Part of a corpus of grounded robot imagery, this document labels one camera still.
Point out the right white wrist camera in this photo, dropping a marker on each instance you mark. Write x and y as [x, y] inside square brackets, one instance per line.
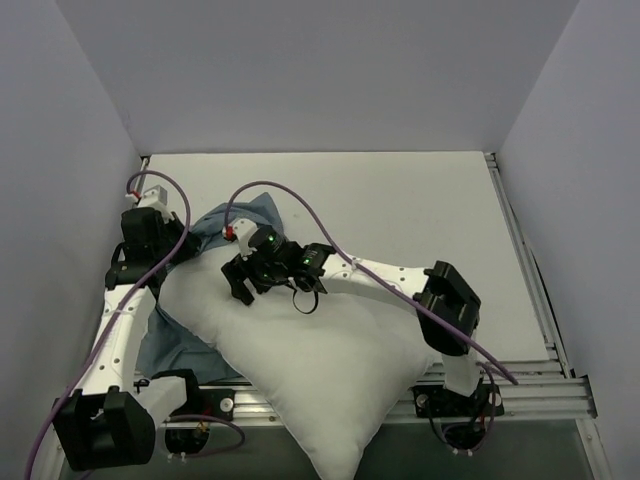
[241, 230]

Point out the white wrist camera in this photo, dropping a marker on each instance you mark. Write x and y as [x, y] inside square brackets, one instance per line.
[241, 230]
[155, 197]

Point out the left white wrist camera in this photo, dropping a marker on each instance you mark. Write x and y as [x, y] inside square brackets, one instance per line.
[155, 197]

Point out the white pillow insert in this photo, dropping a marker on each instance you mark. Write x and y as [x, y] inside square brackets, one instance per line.
[333, 376]

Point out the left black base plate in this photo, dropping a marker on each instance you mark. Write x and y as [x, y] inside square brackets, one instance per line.
[203, 404]

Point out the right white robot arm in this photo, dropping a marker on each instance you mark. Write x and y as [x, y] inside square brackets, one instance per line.
[447, 308]

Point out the blue-grey pillowcase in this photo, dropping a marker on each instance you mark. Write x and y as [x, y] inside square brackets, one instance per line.
[198, 325]

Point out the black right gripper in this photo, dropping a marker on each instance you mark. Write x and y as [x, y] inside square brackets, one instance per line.
[245, 268]

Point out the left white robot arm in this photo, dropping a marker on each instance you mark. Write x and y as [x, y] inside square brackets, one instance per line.
[105, 421]

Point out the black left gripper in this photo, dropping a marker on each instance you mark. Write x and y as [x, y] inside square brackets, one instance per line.
[163, 232]

